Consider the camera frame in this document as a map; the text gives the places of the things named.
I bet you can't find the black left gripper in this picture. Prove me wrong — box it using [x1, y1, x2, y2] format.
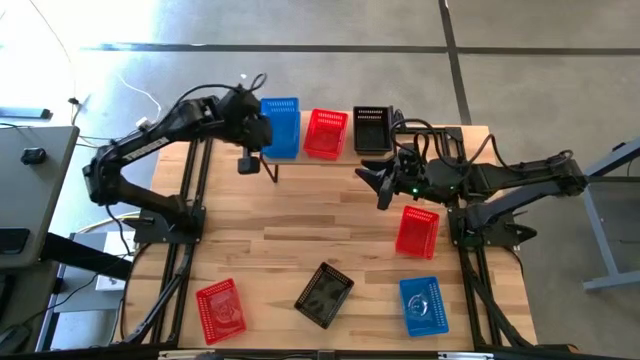
[219, 88, 275, 154]

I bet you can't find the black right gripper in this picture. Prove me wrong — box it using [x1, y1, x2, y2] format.
[355, 159, 466, 210]

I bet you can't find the blue slotted plastic basket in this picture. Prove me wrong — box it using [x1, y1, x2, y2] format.
[259, 97, 302, 160]
[398, 275, 450, 339]

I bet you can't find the black slotted plastic basket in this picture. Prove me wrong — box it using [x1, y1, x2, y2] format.
[352, 105, 394, 155]
[293, 261, 356, 330]

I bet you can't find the red slotted plastic basket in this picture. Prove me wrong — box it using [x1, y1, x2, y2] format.
[194, 277, 248, 347]
[394, 204, 441, 261]
[302, 108, 350, 162]

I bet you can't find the black computer mouse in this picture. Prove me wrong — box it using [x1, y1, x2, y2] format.
[19, 147, 48, 166]

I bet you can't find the dark grey flat bar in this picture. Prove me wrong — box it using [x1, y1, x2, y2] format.
[0, 105, 53, 120]

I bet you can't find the grey desk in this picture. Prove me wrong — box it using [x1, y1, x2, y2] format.
[0, 124, 81, 271]

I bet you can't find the black flat device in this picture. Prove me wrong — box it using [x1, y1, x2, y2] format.
[0, 227, 31, 256]

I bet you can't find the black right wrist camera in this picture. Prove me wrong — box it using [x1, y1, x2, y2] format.
[398, 143, 422, 169]

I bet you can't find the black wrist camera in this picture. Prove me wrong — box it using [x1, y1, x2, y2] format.
[398, 143, 422, 169]
[237, 155, 261, 175]

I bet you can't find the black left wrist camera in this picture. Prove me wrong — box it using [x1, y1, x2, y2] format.
[237, 155, 261, 175]

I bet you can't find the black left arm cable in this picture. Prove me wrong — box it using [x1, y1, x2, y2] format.
[169, 72, 269, 117]

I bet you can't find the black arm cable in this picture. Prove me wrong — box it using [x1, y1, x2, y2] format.
[389, 117, 501, 169]
[169, 72, 269, 117]

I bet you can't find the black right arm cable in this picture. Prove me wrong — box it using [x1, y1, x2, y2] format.
[389, 117, 501, 169]

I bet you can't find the white floor cable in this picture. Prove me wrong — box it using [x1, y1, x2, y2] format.
[115, 74, 164, 121]

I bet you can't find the silver metal table bracket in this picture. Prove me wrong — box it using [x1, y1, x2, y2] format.
[437, 351, 496, 360]

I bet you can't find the grey metal desk frame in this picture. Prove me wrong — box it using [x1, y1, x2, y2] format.
[582, 137, 640, 292]

